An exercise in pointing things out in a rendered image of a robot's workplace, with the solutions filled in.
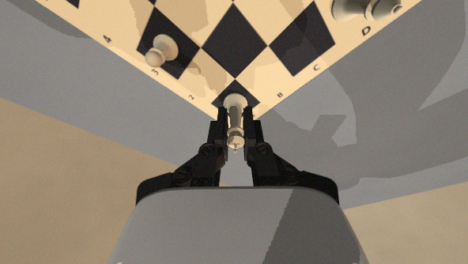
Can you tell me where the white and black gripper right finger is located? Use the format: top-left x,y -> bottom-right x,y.
243,106 -> 339,204

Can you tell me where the white chess bishop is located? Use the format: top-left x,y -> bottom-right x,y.
331,0 -> 402,22

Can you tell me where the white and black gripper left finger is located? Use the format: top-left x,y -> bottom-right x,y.
135,107 -> 228,206

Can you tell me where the cream and black chessboard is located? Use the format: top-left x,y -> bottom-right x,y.
36,0 -> 421,120

